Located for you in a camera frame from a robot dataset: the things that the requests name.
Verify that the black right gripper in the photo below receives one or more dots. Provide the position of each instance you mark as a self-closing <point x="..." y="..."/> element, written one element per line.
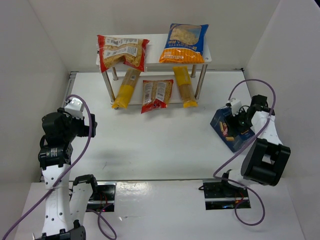
<point x="232" y="121"/>

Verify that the white two-tier shelf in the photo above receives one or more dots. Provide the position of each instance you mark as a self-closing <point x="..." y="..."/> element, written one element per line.
<point x="153" y="53"/>

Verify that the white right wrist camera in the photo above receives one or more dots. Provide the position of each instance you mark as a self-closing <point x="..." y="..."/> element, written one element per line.
<point x="233" y="107"/>

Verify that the blue orange pasta bag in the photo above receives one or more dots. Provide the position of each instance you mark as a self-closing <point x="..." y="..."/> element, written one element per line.
<point x="184" y="44"/>

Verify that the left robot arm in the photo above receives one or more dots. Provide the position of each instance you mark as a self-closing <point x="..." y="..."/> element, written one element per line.
<point x="64" y="208"/>

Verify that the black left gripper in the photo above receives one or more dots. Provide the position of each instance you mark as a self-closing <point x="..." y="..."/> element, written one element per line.
<point x="88" y="126"/>

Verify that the red pasta bag top shelf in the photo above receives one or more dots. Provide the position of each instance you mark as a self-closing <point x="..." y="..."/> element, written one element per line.
<point x="128" y="51"/>

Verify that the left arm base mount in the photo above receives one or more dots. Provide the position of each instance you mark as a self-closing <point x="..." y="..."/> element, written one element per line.
<point x="101" y="196"/>

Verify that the yellow spaghetti bag right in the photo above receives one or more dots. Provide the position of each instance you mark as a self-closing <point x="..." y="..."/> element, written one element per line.
<point x="185" y="88"/>

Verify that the blue Barilla rigatoni box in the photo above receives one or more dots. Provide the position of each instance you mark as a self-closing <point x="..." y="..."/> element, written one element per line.
<point x="218" y="123"/>

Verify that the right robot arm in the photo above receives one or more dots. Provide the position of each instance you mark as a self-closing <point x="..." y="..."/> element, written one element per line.
<point x="266" y="160"/>

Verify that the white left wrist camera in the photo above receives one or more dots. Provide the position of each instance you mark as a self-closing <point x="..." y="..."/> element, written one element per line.
<point x="75" y="108"/>

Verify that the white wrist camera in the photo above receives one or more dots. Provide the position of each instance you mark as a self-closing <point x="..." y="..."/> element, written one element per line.
<point x="233" y="107"/>
<point x="75" y="108"/>

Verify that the red pasta bag shelf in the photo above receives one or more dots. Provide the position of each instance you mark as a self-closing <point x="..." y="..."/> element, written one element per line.
<point x="156" y="94"/>
<point x="128" y="51"/>

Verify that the yellow spaghetti bag left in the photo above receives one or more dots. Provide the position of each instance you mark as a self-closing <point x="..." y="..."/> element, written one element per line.
<point x="126" y="89"/>

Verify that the yellow spaghetti bag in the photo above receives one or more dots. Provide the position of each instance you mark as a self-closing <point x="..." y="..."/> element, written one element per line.
<point x="185" y="88"/>
<point x="126" y="89"/>

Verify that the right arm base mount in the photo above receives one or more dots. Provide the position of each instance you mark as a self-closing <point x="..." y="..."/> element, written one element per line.
<point x="220" y="195"/>

